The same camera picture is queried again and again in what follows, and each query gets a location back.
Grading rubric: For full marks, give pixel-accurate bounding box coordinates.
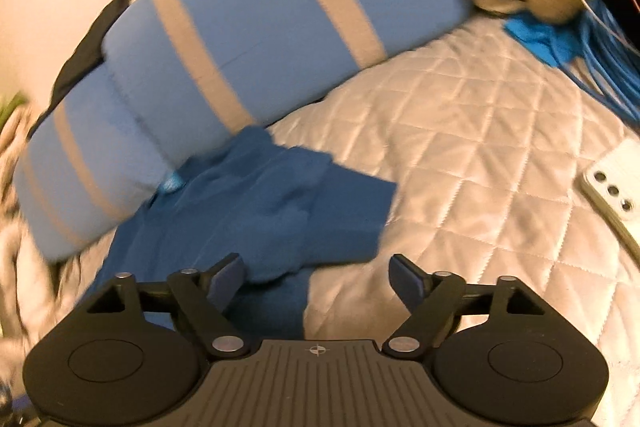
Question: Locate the dark blue sweatshirt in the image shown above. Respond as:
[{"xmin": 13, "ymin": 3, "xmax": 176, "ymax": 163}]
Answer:
[{"xmin": 88, "ymin": 127, "xmax": 396, "ymax": 339}]

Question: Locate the quilted grey bed cover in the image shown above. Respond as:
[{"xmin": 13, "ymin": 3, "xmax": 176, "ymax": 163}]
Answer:
[{"xmin": 0, "ymin": 13, "xmax": 640, "ymax": 427}]

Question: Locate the blue striped pillow left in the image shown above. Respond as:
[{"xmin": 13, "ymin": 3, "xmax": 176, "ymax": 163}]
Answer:
[{"xmin": 14, "ymin": 65, "xmax": 175, "ymax": 261}]

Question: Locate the blue striped pillow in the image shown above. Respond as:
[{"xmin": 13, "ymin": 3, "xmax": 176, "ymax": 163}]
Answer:
[
  {"xmin": 103, "ymin": 0, "xmax": 472, "ymax": 165},
  {"xmin": 14, "ymin": 65, "xmax": 175, "ymax": 261}
]

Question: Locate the white smartphone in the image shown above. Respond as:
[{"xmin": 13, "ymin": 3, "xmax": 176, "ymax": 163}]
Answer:
[{"xmin": 578, "ymin": 139, "xmax": 640, "ymax": 260}]

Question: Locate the blue striped pillow right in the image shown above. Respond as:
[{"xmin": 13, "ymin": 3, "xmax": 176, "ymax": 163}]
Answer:
[{"xmin": 103, "ymin": 0, "xmax": 472, "ymax": 165}]

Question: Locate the black garment behind pillows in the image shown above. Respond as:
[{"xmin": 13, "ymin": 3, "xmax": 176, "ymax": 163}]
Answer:
[{"xmin": 46, "ymin": 0, "xmax": 129, "ymax": 114}]

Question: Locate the bright blue cloth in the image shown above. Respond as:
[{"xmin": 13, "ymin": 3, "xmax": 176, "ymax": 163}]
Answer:
[{"xmin": 503, "ymin": 11, "xmax": 584, "ymax": 68}]

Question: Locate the blue cable bundle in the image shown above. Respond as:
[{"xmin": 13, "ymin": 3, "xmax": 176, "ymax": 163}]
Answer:
[{"xmin": 566, "ymin": 0, "xmax": 640, "ymax": 128}]

